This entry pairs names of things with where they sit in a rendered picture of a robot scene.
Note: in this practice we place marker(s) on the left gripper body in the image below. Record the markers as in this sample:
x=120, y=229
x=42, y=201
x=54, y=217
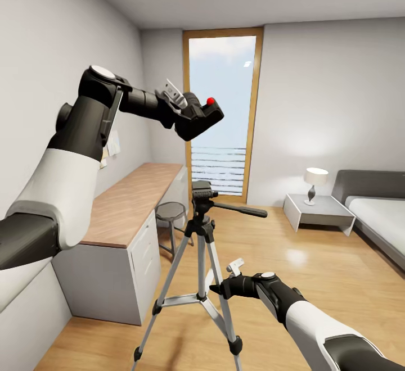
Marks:
x=156, y=108

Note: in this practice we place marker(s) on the table lamp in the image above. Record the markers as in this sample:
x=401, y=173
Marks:
x=316, y=177

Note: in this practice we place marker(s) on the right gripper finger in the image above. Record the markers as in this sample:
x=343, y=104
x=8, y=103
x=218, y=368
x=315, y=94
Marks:
x=216, y=289

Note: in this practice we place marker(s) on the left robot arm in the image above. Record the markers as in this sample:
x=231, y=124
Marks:
x=53, y=211

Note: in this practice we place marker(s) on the digital camera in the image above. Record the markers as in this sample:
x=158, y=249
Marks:
x=202, y=117

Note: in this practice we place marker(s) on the camera tripod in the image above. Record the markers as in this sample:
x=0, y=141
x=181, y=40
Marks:
x=201, y=224

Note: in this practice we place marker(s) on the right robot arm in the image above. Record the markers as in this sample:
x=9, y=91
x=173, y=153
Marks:
x=325, y=343

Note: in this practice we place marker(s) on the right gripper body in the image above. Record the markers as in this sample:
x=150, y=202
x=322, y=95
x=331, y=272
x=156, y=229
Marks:
x=233, y=286

